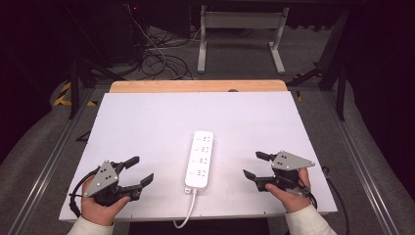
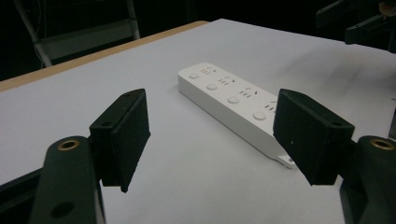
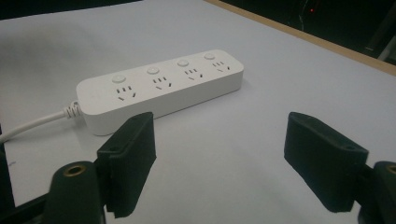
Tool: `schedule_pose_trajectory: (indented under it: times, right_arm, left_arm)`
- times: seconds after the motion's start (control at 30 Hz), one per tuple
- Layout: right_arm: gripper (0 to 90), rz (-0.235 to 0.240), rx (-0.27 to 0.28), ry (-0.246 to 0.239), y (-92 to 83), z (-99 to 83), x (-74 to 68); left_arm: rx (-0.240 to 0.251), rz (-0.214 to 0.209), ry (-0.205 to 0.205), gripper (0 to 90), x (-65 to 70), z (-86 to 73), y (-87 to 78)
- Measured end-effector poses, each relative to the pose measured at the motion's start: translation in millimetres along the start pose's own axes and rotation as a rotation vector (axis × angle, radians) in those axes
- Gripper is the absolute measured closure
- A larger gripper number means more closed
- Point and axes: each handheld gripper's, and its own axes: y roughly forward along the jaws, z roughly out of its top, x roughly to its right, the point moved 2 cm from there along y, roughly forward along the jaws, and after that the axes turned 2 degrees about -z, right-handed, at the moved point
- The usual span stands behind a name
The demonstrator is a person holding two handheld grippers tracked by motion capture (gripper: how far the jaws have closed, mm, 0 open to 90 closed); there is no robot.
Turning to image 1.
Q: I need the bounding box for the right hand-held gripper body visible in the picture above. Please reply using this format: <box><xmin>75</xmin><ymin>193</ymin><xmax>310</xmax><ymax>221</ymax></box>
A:
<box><xmin>255</xmin><ymin>150</ymin><xmax>316</xmax><ymax>196</ymax></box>

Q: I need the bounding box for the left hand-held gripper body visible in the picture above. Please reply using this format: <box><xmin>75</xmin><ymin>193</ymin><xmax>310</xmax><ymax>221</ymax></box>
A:
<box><xmin>83</xmin><ymin>159</ymin><xmax>145</xmax><ymax>208</ymax></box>

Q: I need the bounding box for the person's left hand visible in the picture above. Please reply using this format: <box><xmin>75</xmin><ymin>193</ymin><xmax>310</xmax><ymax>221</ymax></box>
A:
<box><xmin>80</xmin><ymin>175</ymin><xmax>132</xmax><ymax>227</ymax></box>

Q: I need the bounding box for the person's right hand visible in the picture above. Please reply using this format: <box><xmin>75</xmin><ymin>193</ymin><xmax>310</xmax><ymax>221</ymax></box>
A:
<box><xmin>264</xmin><ymin>167</ymin><xmax>312</xmax><ymax>214</ymax></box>

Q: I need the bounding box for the white board table cover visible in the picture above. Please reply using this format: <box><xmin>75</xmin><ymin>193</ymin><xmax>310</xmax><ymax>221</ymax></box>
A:
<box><xmin>58</xmin><ymin>91</ymin><xmax>339</xmax><ymax>223</ymax></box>

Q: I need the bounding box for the white power strip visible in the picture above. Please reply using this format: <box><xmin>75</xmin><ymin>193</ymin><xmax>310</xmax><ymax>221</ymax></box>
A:
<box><xmin>184</xmin><ymin>130</ymin><xmax>214</xmax><ymax>190</ymax></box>

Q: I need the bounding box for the yellow black hazard tape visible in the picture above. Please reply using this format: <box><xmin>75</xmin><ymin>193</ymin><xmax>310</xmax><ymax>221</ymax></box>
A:
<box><xmin>53</xmin><ymin>81</ymin><xmax>99</xmax><ymax>108</ymax></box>

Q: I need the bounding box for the black metal stand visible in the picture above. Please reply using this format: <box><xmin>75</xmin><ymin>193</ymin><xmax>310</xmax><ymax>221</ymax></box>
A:
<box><xmin>62</xmin><ymin>6</ymin><xmax>129</xmax><ymax>120</ymax></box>
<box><xmin>286</xmin><ymin>9</ymin><xmax>348</xmax><ymax>122</ymax></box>

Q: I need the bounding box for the wooden table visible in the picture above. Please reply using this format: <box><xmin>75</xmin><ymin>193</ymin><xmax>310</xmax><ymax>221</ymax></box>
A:
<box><xmin>109</xmin><ymin>79</ymin><xmax>289</xmax><ymax>94</ymax></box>

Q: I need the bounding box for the black computer tower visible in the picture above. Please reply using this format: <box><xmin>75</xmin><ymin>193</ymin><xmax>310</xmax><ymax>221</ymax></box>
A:
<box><xmin>94</xmin><ymin>0</ymin><xmax>145</xmax><ymax>65</ymax></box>

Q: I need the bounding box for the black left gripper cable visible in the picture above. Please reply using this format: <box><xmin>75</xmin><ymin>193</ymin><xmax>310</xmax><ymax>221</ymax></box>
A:
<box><xmin>69</xmin><ymin>168</ymin><xmax>100</xmax><ymax>219</ymax></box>

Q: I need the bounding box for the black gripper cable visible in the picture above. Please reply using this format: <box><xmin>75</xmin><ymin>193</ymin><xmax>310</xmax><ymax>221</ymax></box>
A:
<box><xmin>301</xmin><ymin>165</ymin><xmax>351</xmax><ymax>235</ymax></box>
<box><xmin>69</xmin><ymin>168</ymin><xmax>100</xmax><ymax>219</ymax></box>

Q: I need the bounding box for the white power strip cable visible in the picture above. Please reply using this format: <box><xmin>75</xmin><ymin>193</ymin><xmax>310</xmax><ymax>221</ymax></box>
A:
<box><xmin>172</xmin><ymin>187</ymin><xmax>200</xmax><ymax>230</ymax></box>

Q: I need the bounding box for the aluminium floor rail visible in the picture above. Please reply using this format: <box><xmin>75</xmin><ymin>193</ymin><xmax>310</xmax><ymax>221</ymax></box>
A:
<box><xmin>7</xmin><ymin>87</ymin><xmax>96</xmax><ymax>235</ymax></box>
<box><xmin>321</xmin><ymin>91</ymin><xmax>401</xmax><ymax>235</ymax></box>

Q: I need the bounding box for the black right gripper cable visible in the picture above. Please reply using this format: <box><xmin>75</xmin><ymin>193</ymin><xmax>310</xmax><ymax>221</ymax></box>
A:
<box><xmin>301</xmin><ymin>165</ymin><xmax>351</xmax><ymax>235</ymax></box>

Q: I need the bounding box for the tangle of floor cables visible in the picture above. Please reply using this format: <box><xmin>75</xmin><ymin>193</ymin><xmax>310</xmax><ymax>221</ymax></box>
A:
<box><xmin>123</xmin><ymin>3</ymin><xmax>209</xmax><ymax>81</ymax></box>

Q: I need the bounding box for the white metal desk frame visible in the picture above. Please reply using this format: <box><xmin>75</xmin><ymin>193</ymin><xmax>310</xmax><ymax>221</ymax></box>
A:
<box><xmin>197</xmin><ymin>4</ymin><xmax>291</xmax><ymax>74</ymax></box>

